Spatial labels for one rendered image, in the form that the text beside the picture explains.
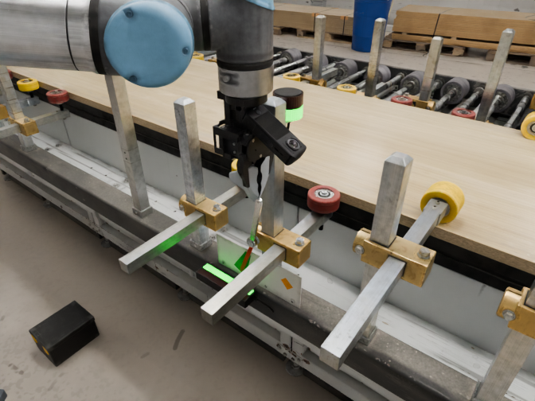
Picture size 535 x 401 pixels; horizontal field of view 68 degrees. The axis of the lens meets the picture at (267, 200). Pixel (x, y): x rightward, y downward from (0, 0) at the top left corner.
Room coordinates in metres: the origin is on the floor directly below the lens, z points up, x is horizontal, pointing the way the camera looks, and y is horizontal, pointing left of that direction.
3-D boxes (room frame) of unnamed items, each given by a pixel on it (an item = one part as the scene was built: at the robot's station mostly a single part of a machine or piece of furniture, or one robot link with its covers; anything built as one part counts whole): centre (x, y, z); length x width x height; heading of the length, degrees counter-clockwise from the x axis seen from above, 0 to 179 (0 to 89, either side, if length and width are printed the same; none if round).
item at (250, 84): (0.64, 0.04, 1.23); 0.10 x 0.09 x 0.05; 143
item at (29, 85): (1.72, 1.05, 0.85); 0.08 x 0.08 x 0.11
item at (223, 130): (0.65, 0.04, 1.15); 0.09 x 0.08 x 0.12; 53
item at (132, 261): (0.81, 0.18, 0.83); 0.44 x 0.03 x 0.04; 143
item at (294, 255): (0.70, -0.03, 0.85); 0.14 x 0.06 x 0.05; 53
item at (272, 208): (0.71, -0.01, 0.94); 0.04 x 0.04 x 0.48; 53
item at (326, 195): (0.81, -0.14, 0.85); 0.08 x 0.08 x 0.11
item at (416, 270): (0.54, -0.23, 0.95); 0.14 x 0.06 x 0.05; 53
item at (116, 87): (1.02, 0.40, 0.93); 0.05 x 0.05 x 0.45; 53
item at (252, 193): (0.64, 0.05, 1.05); 0.06 x 0.03 x 0.09; 53
